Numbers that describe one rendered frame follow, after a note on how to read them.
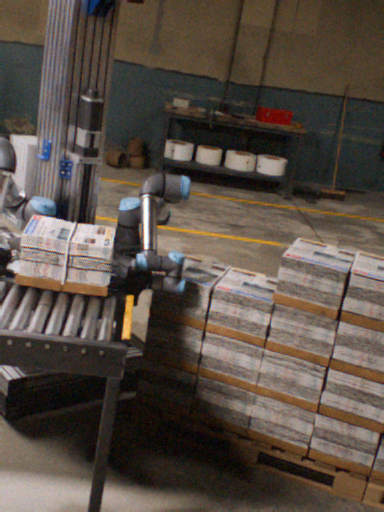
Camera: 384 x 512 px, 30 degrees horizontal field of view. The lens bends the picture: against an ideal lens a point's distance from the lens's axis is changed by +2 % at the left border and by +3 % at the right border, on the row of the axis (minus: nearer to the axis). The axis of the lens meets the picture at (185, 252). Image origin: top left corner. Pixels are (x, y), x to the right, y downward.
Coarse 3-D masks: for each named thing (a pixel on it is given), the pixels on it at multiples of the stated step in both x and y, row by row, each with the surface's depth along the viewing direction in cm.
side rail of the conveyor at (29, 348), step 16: (0, 336) 257; (16, 336) 257; (32, 336) 259; (48, 336) 261; (0, 352) 259; (16, 352) 259; (32, 352) 259; (48, 352) 259; (64, 352) 260; (80, 352) 260; (96, 352) 260; (112, 352) 260; (32, 368) 261; (48, 368) 261; (64, 368) 262; (80, 368) 262; (96, 368) 262; (112, 368) 262
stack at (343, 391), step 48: (192, 288) 332; (240, 288) 333; (192, 336) 338; (288, 336) 323; (336, 336) 316; (144, 384) 353; (192, 384) 345; (288, 384) 329; (336, 384) 322; (288, 432) 335; (336, 432) 327; (336, 480) 333
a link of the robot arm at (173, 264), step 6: (174, 252) 322; (180, 252) 323; (168, 258) 319; (174, 258) 318; (180, 258) 318; (162, 264) 317; (168, 264) 318; (174, 264) 319; (180, 264) 319; (162, 270) 319; (168, 270) 319; (174, 270) 320; (180, 270) 321; (168, 276) 322; (174, 276) 321; (180, 276) 322
